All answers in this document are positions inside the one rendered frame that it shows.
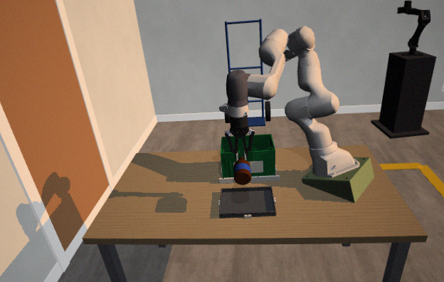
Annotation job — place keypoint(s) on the green plastic crate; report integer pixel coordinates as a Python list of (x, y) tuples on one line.
[(261, 157)]

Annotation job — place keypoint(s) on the brown bottle with blue label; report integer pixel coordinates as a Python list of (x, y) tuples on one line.
[(242, 172)]

